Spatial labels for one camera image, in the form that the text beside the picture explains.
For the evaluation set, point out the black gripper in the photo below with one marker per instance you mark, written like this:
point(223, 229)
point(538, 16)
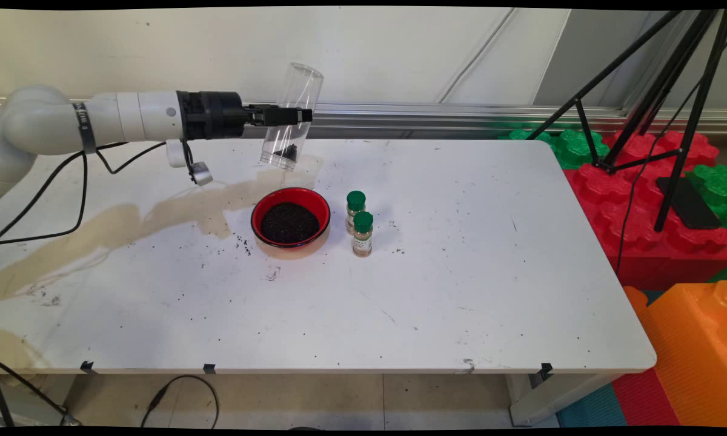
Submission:
point(218, 115)

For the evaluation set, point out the clear plastic jar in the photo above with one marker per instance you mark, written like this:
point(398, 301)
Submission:
point(300, 85)

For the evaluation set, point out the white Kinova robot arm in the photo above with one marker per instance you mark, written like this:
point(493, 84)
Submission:
point(48, 121)

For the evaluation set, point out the red and black bowl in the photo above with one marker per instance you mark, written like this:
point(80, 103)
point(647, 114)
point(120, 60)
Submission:
point(291, 197)

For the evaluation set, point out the black seeds pile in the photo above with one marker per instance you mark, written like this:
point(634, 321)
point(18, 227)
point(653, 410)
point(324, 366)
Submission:
point(291, 224)

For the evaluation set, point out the green cap spice bottle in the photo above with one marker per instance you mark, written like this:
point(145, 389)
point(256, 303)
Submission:
point(363, 233)
point(355, 203)

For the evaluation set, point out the green foam building block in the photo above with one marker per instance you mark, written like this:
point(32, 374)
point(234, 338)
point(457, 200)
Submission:
point(718, 188)
point(575, 148)

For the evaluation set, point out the grey table leg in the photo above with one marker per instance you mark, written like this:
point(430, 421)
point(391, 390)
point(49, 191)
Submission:
point(36, 402)

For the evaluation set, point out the white table leg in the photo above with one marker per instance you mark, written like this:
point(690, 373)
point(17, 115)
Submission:
point(551, 399)

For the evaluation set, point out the black tripod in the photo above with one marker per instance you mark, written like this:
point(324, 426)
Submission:
point(690, 130)

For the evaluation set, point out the teal floor mat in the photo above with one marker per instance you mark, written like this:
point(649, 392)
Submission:
point(594, 412)

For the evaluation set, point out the red floor mat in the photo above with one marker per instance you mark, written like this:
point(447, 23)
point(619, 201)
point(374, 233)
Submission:
point(642, 399)

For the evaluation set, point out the orange foam building block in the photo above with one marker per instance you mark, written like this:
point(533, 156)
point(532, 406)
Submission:
point(690, 351)

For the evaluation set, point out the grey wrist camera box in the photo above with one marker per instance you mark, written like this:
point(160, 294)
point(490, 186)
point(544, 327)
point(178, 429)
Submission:
point(202, 174)

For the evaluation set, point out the aluminium wall rail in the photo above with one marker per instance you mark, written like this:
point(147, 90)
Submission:
point(460, 115)

